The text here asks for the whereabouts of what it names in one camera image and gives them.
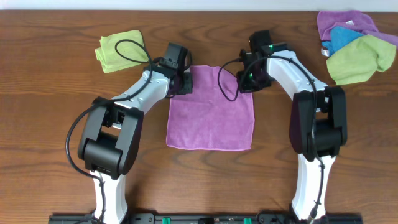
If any pink microfiber cloth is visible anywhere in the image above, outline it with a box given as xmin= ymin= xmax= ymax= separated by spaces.
xmin=166 ymin=65 xmax=255 ymax=151

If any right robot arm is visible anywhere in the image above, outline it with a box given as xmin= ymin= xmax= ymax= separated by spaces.
xmin=238 ymin=43 xmax=348 ymax=223

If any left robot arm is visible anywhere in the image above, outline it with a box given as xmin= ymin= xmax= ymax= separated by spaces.
xmin=78 ymin=62 xmax=192 ymax=223

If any folded light green cloth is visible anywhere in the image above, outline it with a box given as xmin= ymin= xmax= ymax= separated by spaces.
xmin=95 ymin=30 xmax=148 ymax=73

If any crumpled blue cloth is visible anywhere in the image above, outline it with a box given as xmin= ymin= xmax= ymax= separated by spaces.
xmin=321 ymin=27 xmax=363 ymax=57

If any crumpled green cloth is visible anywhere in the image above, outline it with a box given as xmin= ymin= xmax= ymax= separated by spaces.
xmin=326 ymin=35 xmax=396 ymax=85

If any crumpled purple cloth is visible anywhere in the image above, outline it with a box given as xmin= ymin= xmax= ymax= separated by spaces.
xmin=317 ymin=10 xmax=397 ymax=46

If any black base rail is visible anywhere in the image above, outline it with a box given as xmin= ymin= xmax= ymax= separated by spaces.
xmin=48 ymin=213 xmax=364 ymax=224

